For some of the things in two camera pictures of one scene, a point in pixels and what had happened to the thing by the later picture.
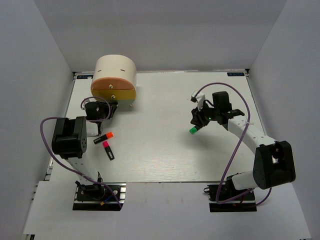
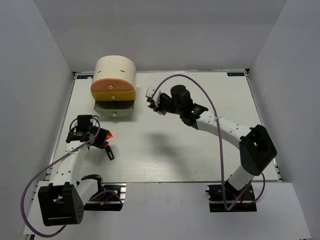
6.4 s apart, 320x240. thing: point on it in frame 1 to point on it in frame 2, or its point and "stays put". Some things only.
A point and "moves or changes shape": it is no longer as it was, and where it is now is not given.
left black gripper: (105, 105) to (101, 143)
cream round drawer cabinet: (115, 66) stays put
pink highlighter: (108, 150) stays put
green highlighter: (194, 129) moves or changes shape
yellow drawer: (128, 94) stays put
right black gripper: (198, 117) to (159, 109)
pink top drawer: (112, 83) stays put
